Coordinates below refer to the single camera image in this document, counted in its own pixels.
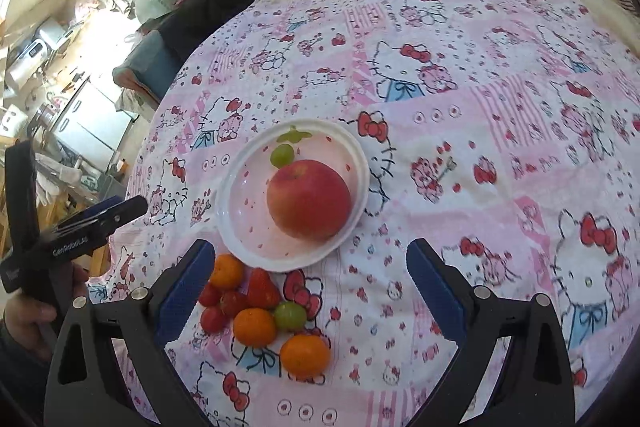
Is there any person's left hand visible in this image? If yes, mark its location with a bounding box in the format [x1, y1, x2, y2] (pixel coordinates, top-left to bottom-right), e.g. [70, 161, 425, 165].
[2, 264, 91, 349]

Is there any blue upholstered chair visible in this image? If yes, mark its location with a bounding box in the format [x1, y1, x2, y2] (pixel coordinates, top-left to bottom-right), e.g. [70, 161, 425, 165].
[112, 29, 173, 105]

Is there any person's left forearm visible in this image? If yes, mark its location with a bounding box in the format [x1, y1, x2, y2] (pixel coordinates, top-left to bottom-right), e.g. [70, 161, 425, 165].
[0, 324, 57, 425]

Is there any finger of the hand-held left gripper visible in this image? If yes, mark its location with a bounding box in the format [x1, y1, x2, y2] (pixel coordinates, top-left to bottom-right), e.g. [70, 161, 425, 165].
[75, 197, 149, 238]
[59, 196, 127, 228]

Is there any red cherry tomato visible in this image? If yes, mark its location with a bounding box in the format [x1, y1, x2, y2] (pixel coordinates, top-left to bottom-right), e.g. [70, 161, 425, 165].
[198, 283, 222, 308]
[220, 290, 248, 319]
[200, 306, 228, 334]

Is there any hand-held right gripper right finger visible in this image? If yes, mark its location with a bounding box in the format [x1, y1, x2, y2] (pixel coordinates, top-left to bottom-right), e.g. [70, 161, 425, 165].
[406, 238, 578, 427]

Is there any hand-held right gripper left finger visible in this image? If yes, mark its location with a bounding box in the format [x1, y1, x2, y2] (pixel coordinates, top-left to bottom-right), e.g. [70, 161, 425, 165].
[44, 239, 217, 427]

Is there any orange tangerine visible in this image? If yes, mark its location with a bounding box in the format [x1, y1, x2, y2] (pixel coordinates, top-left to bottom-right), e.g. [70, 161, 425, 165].
[209, 254, 246, 291]
[279, 333, 332, 380]
[233, 308, 277, 348]

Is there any red apple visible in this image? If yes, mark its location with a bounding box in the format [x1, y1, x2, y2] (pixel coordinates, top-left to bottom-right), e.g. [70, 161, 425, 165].
[266, 159, 352, 242]

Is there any white plate with leaf print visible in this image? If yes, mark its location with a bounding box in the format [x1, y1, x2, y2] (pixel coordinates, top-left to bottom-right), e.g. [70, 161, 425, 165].
[216, 119, 371, 273]

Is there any white cabinet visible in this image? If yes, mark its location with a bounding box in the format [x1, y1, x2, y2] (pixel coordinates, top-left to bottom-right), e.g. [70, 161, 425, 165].
[52, 79, 138, 158]

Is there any white plastic bag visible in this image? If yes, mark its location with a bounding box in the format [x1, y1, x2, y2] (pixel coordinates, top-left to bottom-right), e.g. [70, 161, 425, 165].
[134, 0, 173, 30]

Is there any pink cartoon cat printed blanket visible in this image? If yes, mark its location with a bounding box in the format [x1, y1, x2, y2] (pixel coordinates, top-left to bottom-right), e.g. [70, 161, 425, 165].
[107, 0, 640, 427]

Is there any red strawberry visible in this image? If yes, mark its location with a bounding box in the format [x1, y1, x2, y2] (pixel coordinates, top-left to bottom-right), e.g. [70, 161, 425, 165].
[246, 267, 282, 311]

